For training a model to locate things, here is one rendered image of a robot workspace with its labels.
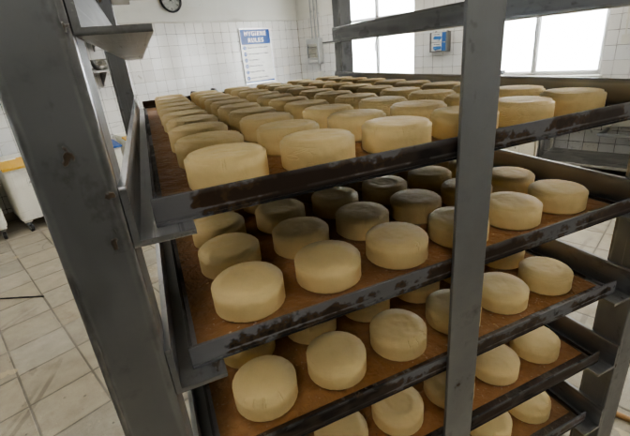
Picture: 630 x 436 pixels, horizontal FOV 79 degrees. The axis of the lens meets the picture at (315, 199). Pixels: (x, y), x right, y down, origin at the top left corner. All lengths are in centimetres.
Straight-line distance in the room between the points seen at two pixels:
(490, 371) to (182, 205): 37
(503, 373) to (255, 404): 27
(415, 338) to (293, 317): 14
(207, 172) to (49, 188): 8
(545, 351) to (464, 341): 18
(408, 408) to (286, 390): 15
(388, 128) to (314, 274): 11
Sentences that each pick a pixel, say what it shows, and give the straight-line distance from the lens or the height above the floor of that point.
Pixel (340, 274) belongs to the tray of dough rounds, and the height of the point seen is 142.
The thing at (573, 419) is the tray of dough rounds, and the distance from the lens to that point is 59.
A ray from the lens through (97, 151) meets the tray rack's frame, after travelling 18.
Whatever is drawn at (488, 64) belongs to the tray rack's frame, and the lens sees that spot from 27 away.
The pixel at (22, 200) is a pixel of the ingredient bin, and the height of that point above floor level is 37.
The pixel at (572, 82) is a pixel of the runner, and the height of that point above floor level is 151.
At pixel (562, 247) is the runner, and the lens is 53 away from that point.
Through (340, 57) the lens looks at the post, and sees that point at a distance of 89.
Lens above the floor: 156
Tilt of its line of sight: 21 degrees down
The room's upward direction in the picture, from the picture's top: 5 degrees counter-clockwise
